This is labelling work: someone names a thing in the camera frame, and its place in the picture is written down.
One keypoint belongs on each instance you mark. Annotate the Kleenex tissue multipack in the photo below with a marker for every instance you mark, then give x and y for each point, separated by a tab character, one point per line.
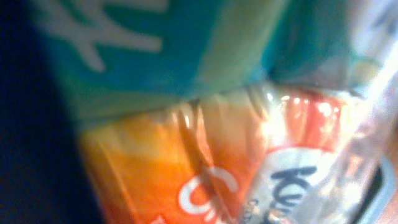
120	111

